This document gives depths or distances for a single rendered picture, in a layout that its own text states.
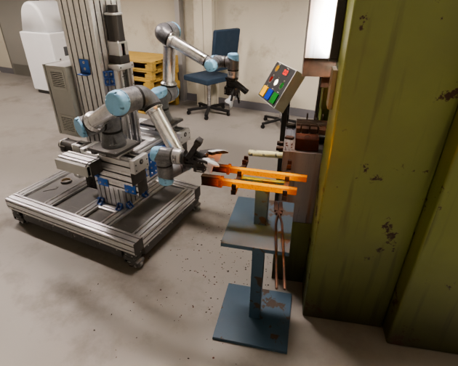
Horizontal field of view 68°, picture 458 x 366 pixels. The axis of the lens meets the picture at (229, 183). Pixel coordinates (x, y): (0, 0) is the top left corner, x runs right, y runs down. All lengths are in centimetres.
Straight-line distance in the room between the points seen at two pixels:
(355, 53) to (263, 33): 392
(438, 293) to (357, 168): 74
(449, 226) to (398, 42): 78
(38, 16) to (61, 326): 535
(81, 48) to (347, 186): 171
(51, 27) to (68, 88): 433
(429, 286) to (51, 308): 204
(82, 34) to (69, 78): 30
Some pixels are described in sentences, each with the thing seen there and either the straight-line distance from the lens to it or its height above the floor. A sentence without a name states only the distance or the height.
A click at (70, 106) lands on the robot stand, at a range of 251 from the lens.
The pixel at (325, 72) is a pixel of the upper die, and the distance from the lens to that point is 185.
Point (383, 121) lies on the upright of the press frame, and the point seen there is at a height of 119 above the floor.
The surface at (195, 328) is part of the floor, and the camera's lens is 208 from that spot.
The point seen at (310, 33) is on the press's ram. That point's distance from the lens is 177.
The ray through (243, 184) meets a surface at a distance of 141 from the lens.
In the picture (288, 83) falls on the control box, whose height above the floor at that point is 112.
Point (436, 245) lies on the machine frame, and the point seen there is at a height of 69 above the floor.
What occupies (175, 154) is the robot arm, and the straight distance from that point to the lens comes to 157.
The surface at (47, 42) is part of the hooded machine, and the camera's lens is 667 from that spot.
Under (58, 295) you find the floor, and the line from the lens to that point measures 245.
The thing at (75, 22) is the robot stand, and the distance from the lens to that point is 234.
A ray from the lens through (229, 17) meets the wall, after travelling 548.
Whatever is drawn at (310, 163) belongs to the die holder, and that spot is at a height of 86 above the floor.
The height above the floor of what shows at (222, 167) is 95.
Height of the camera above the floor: 165
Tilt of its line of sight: 30 degrees down
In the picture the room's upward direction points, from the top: straight up
